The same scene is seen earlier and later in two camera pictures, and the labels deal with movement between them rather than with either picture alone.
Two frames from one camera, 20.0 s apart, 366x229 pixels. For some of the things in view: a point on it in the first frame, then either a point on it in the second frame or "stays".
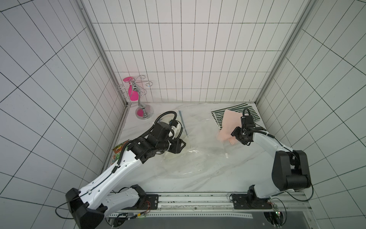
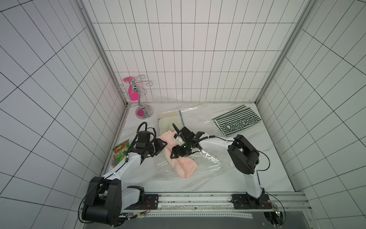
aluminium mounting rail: (281, 202) stays
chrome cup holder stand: (142, 112) stays
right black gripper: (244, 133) → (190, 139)
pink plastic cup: (133, 95) stays
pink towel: (231, 120) → (185, 165)
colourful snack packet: (117, 150) stays
